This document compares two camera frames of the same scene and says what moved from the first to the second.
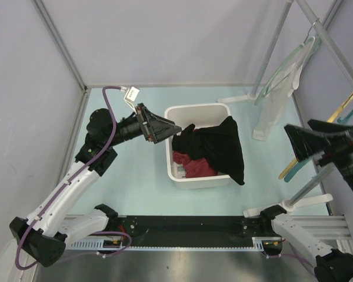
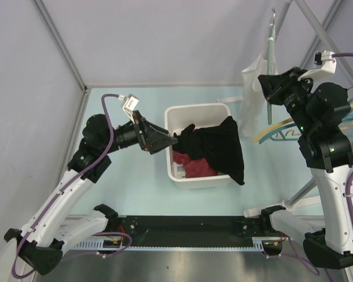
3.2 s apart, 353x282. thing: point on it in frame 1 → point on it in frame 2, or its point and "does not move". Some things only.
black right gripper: (305, 141) → (274, 86)
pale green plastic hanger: (289, 69) → (270, 70)
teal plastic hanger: (301, 164) → (269, 134)
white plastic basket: (200, 115) does not move
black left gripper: (157, 128) → (146, 138)
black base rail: (190, 231) does not move
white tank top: (281, 87) → (252, 106)
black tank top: (219, 143) does not move
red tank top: (194, 168) does not move
